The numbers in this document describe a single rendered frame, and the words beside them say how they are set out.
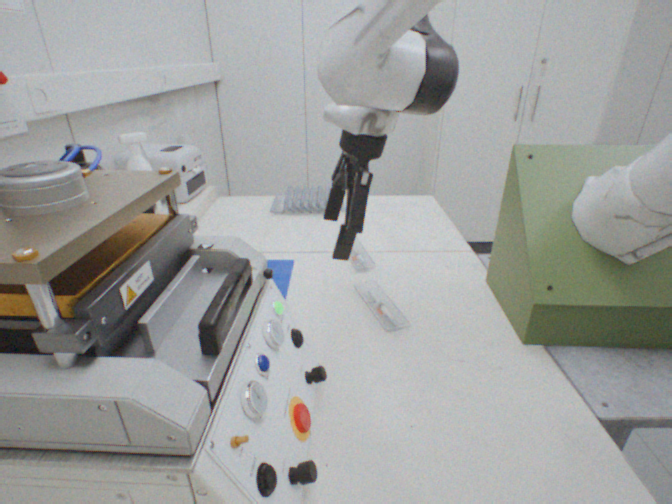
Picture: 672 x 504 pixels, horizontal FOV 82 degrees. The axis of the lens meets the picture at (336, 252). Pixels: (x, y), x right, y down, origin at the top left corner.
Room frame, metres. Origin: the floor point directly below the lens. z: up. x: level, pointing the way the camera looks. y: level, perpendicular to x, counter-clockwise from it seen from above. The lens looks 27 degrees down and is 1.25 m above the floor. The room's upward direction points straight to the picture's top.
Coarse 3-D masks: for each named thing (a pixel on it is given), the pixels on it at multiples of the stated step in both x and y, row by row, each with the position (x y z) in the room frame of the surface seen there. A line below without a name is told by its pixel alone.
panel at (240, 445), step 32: (256, 320) 0.44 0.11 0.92; (288, 320) 0.52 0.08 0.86; (256, 352) 0.40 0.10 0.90; (288, 352) 0.47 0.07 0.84; (288, 384) 0.42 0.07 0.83; (224, 416) 0.28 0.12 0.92; (288, 416) 0.37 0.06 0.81; (224, 448) 0.26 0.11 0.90; (256, 448) 0.29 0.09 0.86; (288, 448) 0.33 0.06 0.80; (256, 480) 0.26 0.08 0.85; (288, 480) 0.30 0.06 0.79
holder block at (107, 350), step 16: (176, 272) 0.48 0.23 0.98; (160, 288) 0.43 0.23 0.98; (144, 304) 0.39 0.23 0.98; (128, 320) 0.36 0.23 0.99; (0, 336) 0.32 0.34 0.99; (16, 336) 0.32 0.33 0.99; (32, 336) 0.32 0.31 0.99; (112, 336) 0.32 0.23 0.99; (0, 352) 0.30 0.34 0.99; (16, 352) 0.30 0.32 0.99; (32, 352) 0.30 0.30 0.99; (96, 352) 0.30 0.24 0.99; (112, 352) 0.32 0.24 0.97
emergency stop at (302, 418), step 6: (294, 408) 0.39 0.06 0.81; (300, 408) 0.39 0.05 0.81; (306, 408) 0.40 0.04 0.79; (294, 414) 0.38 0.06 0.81; (300, 414) 0.38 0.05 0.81; (306, 414) 0.39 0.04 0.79; (294, 420) 0.37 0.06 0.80; (300, 420) 0.37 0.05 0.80; (306, 420) 0.38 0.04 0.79; (300, 426) 0.37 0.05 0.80; (306, 426) 0.38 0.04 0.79; (300, 432) 0.37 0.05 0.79
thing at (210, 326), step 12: (240, 264) 0.44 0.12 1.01; (228, 276) 0.41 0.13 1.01; (240, 276) 0.42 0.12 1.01; (252, 276) 0.46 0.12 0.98; (228, 288) 0.39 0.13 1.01; (240, 288) 0.41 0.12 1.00; (216, 300) 0.36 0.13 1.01; (228, 300) 0.37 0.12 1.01; (216, 312) 0.34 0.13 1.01; (228, 312) 0.36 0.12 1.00; (204, 324) 0.32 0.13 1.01; (216, 324) 0.32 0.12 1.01; (204, 336) 0.32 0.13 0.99; (216, 336) 0.32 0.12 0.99; (204, 348) 0.32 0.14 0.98; (216, 348) 0.32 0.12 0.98
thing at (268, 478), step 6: (264, 468) 0.27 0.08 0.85; (270, 468) 0.28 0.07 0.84; (264, 474) 0.27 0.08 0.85; (270, 474) 0.27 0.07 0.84; (276, 474) 0.28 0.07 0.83; (264, 480) 0.26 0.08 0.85; (270, 480) 0.27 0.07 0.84; (276, 480) 0.27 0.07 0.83; (264, 486) 0.26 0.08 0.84; (270, 486) 0.26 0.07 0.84; (270, 492) 0.26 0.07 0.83
